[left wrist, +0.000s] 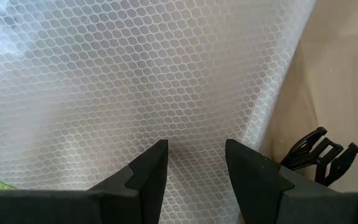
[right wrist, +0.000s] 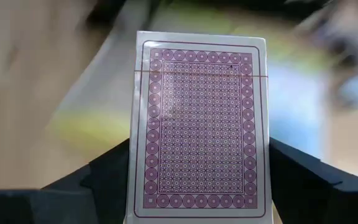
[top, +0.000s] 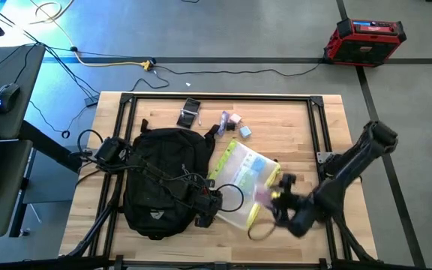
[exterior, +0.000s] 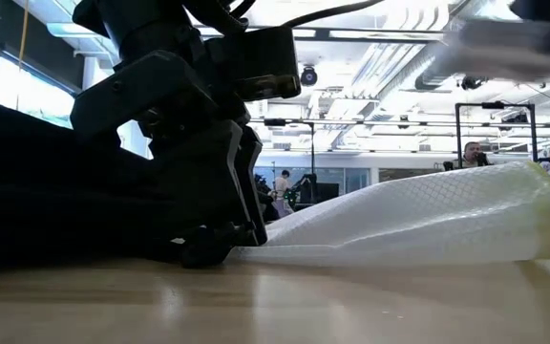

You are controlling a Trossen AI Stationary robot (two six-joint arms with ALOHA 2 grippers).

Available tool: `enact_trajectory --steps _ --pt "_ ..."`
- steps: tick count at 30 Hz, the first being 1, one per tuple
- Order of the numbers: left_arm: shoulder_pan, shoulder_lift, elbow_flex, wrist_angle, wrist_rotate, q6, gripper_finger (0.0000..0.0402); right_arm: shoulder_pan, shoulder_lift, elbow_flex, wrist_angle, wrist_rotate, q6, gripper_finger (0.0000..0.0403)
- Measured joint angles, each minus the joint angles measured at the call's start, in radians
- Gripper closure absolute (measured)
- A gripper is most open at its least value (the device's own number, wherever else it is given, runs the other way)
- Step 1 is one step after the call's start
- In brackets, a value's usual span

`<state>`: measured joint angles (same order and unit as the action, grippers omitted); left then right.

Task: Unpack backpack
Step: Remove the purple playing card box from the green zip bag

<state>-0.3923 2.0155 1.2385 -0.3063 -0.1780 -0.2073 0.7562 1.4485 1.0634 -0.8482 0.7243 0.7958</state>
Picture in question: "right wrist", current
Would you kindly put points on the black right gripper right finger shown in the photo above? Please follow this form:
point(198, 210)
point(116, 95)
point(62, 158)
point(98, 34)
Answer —
point(322, 202)

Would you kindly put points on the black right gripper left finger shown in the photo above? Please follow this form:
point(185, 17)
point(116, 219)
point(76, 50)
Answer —
point(73, 202)

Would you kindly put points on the purple-patterned playing card deck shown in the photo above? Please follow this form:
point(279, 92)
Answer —
point(197, 124)

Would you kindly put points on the clear yellow-trimmed zip pouch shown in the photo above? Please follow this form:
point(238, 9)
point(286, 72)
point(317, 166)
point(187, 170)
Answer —
point(85, 130)

